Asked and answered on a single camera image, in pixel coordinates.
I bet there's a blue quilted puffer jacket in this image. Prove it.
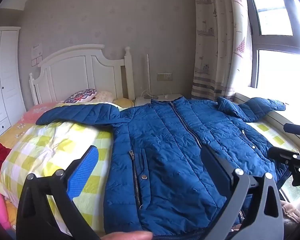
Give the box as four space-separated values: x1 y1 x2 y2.
36 96 290 238

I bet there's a patterned purple cushion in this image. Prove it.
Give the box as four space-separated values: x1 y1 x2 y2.
63 89 98 104

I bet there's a white wardrobe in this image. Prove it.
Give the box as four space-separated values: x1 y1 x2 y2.
0 27 27 144

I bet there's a cream fluffy pillow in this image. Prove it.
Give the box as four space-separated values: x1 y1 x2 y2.
96 91 115 102

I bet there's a white wall paper sheet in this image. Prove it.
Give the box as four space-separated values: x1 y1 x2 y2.
31 42 42 57

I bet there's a dark framed window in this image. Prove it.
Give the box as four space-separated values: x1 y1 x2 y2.
244 0 300 90

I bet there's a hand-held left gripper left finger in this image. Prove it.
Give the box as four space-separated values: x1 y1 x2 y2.
16 145 102 240

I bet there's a pink orange floral bedsheet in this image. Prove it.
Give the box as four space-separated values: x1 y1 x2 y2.
0 102 65 148

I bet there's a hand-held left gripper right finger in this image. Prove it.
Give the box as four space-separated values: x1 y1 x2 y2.
200 144 284 240

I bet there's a white wooden bed headboard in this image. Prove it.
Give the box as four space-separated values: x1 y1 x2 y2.
29 44 135 105

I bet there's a beige window sill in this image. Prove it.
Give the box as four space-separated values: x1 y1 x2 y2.
234 92 300 155

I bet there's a yellow white checked quilt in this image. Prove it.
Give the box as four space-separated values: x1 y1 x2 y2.
0 100 300 235

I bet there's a white nightstand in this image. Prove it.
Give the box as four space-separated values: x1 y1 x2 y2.
135 94 183 107

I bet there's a person's left hand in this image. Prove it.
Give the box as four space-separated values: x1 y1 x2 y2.
101 231 153 240

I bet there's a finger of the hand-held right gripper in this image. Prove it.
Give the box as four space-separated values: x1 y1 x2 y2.
267 146 300 187
283 122 300 137

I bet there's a cream printed curtain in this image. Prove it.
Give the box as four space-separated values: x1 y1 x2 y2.
191 0 253 102

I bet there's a yellow pillow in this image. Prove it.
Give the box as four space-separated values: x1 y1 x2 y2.
114 97 134 108

